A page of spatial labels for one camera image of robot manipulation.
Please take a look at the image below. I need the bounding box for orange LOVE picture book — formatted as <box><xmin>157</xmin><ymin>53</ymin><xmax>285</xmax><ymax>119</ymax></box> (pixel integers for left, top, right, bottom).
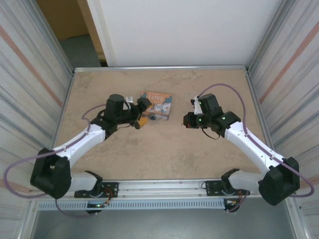
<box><xmin>138</xmin><ymin>91</ymin><xmax>172</xmax><ymax>121</ymax></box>

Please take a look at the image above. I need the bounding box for aluminium table end bar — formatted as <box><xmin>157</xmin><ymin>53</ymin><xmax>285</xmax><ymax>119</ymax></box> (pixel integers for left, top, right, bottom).
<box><xmin>73</xmin><ymin>65</ymin><xmax>250</xmax><ymax>74</ymax></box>

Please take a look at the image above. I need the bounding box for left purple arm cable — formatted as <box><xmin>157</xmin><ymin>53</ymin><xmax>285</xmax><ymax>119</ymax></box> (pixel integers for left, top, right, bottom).
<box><xmin>2</xmin><ymin>104</ymin><xmax>110</xmax><ymax>218</ymax></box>

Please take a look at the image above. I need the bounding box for aluminium table side rail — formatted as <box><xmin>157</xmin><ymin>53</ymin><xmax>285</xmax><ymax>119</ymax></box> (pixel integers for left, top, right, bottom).
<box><xmin>245</xmin><ymin>71</ymin><xmax>276</xmax><ymax>151</ymax></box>
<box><xmin>50</xmin><ymin>72</ymin><xmax>76</xmax><ymax>151</ymax></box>

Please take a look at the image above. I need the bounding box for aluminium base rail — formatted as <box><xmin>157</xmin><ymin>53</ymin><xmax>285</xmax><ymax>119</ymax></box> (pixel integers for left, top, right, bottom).
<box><xmin>72</xmin><ymin>180</ymin><xmax>260</xmax><ymax>200</ymax></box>

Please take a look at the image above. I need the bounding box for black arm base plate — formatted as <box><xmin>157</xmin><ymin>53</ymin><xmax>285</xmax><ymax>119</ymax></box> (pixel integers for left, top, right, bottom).
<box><xmin>204</xmin><ymin>179</ymin><xmax>250</xmax><ymax>198</ymax></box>
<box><xmin>74</xmin><ymin>181</ymin><xmax>119</xmax><ymax>199</ymax></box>

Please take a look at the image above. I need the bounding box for grey slotted cable duct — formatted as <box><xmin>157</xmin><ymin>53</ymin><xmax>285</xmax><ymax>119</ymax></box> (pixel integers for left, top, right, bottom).
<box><xmin>37</xmin><ymin>200</ymin><xmax>225</xmax><ymax>210</ymax></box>

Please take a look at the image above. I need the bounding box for aluminium frame post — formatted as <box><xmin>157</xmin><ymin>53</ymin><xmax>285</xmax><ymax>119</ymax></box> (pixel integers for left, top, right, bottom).
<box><xmin>36</xmin><ymin>0</ymin><xmax>77</xmax><ymax>75</ymax></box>
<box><xmin>248</xmin><ymin>0</ymin><xmax>292</xmax><ymax>73</ymax></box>

